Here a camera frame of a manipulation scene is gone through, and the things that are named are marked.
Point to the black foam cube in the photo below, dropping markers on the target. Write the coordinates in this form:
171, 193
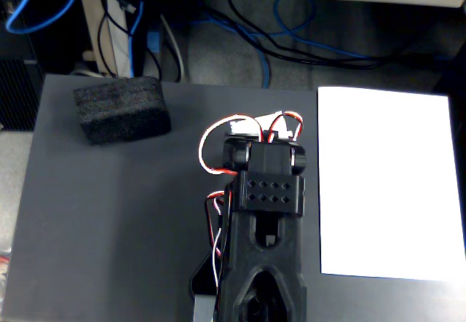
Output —
122, 112

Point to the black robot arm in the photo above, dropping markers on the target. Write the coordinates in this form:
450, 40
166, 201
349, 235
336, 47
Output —
291, 245

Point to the black lattice robot base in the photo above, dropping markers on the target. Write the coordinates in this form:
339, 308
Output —
200, 278

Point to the blue plug connector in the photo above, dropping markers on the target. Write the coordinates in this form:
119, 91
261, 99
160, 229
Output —
153, 42

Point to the beige desk leg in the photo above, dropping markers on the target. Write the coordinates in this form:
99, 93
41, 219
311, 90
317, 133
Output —
116, 49

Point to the white paper sheet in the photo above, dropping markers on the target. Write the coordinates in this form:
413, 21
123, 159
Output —
386, 183

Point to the grey table clamp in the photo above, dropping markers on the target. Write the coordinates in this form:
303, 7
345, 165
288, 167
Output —
204, 307

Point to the black computer tower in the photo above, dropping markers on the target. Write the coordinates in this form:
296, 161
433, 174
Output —
16, 92

